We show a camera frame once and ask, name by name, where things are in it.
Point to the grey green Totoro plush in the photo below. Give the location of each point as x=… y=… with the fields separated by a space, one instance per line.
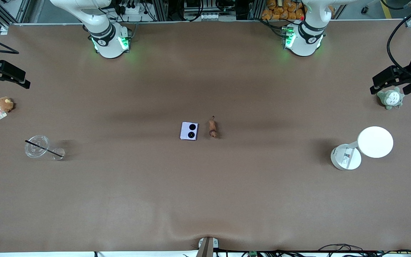
x=391 y=99

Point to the white power strip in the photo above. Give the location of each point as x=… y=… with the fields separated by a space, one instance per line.
x=134 y=9

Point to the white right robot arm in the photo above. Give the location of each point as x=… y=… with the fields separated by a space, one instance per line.
x=105 y=32

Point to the lilac flip phone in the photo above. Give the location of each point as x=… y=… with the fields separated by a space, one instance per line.
x=189 y=131

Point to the brown plush toy with tag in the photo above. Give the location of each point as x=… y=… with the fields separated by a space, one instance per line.
x=5 y=104

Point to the clear plastic cup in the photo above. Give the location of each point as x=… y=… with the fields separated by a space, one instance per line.
x=37 y=147

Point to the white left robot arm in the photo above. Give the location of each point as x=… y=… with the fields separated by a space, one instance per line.
x=307 y=39

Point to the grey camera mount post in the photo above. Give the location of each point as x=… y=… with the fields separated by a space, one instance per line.
x=207 y=248

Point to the white round desk lamp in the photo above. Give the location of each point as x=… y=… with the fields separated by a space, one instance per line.
x=375 y=142

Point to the brown lion statue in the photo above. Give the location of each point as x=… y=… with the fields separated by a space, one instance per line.
x=212 y=127

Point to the white connector block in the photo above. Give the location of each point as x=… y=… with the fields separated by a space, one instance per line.
x=211 y=16

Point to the black drinking straw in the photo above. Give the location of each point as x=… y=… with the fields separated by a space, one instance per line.
x=43 y=149

